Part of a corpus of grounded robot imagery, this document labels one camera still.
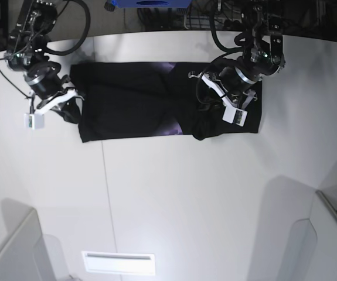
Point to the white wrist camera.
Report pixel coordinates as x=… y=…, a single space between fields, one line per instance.
x=63 y=103
x=235 y=105

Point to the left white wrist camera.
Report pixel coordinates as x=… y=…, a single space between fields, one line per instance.
x=235 y=105

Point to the blue plastic box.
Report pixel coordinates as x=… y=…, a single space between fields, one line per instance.
x=151 y=3

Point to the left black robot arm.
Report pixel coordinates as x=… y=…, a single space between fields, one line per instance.
x=260 y=43

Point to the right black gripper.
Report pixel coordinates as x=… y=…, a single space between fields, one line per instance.
x=45 y=82

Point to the black T-shirt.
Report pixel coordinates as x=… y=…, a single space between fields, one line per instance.
x=143 y=99

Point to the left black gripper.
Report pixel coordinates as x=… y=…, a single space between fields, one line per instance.
x=234 y=81

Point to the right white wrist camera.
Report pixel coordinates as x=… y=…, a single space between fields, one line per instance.
x=63 y=103

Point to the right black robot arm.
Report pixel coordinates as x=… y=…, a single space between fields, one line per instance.
x=27 y=49

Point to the white table slot plate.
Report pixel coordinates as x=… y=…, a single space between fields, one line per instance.
x=119 y=263

